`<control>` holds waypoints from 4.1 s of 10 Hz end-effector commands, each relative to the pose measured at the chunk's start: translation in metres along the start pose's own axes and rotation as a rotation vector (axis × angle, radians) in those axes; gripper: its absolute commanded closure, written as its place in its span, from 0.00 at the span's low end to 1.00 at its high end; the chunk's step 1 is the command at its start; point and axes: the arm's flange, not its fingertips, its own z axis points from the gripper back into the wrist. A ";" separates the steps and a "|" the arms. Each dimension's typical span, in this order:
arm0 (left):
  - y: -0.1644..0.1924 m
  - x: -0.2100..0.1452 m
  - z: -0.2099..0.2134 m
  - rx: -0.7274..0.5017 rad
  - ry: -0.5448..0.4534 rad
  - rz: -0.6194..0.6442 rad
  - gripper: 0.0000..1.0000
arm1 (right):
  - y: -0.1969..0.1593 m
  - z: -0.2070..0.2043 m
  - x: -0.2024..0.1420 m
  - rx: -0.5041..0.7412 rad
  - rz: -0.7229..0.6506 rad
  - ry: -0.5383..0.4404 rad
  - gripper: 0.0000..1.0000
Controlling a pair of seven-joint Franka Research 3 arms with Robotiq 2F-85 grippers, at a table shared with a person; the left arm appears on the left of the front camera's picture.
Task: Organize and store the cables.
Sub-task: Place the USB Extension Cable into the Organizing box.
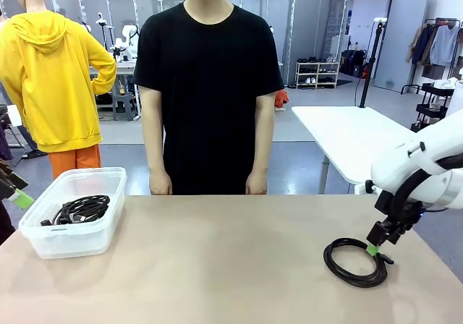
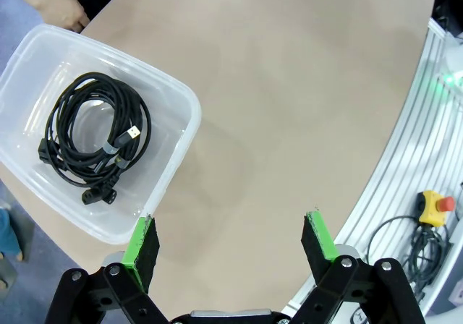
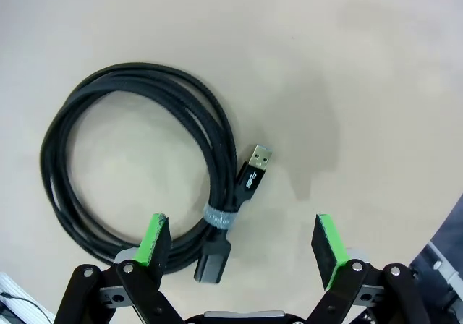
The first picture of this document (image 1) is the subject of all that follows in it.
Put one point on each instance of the person's left forearm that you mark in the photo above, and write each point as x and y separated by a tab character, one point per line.
261	150

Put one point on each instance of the orange pants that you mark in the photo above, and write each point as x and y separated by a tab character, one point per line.
76	161

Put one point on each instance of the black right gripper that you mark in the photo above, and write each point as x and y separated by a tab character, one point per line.
401	212

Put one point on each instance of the yellow hoodie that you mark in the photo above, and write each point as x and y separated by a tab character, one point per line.
47	85

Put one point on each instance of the grey step stool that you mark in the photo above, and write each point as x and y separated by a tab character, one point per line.
124	103

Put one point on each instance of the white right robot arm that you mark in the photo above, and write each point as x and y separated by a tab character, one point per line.
405	165

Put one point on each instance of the black bags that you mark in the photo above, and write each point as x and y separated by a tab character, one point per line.
352	61

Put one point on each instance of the translucent plastic storage container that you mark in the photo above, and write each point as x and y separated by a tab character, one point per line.
83	237

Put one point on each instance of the orange red object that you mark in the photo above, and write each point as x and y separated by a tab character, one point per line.
281	99

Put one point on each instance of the clothes rack with garments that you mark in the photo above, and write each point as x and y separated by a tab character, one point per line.
437	42

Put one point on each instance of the grey partition panel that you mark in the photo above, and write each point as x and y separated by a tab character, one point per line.
401	38

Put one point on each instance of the person in black t-shirt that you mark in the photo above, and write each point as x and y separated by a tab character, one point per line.
206	103

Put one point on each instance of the metal folding chair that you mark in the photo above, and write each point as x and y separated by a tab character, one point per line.
11	139

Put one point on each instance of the white background workbench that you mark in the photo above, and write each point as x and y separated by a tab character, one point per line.
123	67

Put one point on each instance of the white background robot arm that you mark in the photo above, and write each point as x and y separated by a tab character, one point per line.
128	40

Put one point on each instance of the black utility cart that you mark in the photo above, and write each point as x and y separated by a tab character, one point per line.
432	103

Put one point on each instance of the person's right forearm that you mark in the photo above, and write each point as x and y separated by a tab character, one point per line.
157	150

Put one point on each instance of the black pole with white top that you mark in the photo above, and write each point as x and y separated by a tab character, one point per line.
372	56

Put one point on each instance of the white side table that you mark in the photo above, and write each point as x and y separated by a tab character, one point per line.
347	139

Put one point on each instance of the person's left hand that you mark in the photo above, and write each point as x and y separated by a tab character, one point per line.
257	183

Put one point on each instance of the wooden shoe rack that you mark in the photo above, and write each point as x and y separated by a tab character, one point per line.
317	74

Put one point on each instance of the person's right hand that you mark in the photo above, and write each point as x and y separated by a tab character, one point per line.
161	184

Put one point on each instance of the dark rounded object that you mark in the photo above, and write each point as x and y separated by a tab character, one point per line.
5	226

